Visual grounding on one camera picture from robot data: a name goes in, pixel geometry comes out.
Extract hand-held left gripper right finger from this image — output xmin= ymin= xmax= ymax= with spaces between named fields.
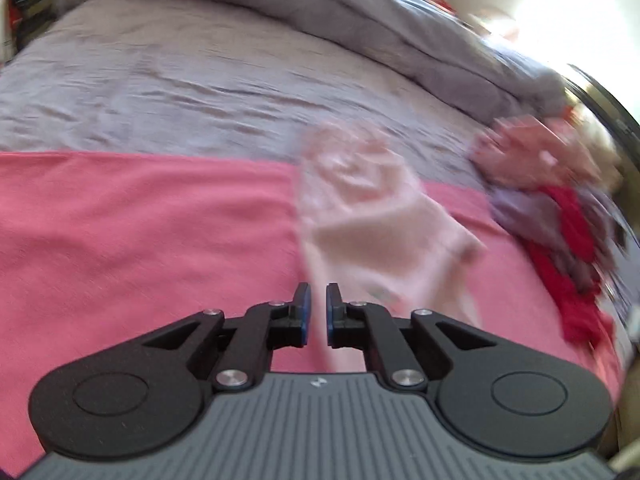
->
xmin=326 ymin=282 xmax=496 ymax=391

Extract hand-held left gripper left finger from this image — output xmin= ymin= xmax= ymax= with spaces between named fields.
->
xmin=141 ymin=281 xmax=314 ymax=392

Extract strawberry print pink pants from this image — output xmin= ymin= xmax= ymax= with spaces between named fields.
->
xmin=295 ymin=122 xmax=488 ymax=376

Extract coral pink towel blanket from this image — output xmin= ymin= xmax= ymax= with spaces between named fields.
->
xmin=0 ymin=150 xmax=626 ymax=471

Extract mauve garment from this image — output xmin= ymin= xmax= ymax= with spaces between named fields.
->
xmin=490 ymin=185 xmax=626 ymax=291

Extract red garment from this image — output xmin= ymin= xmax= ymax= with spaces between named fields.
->
xmin=525 ymin=185 xmax=616 ymax=346

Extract lavender bedsheet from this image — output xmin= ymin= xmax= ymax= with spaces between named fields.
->
xmin=0 ymin=0 xmax=501 ymax=191

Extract plain pink garment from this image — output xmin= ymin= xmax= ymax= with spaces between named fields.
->
xmin=472 ymin=117 xmax=601 ymax=196

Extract grey floral duvet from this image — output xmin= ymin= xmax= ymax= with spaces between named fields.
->
xmin=55 ymin=0 xmax=566 ymax=126

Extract cream puffer jacket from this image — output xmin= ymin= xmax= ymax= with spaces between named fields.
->
xmin=575 ymin=105 xmax=626 ymax=196

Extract dark carved headboard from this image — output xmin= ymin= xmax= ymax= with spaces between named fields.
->
xmin=565 ymin=62 xmax=640 ymax=161

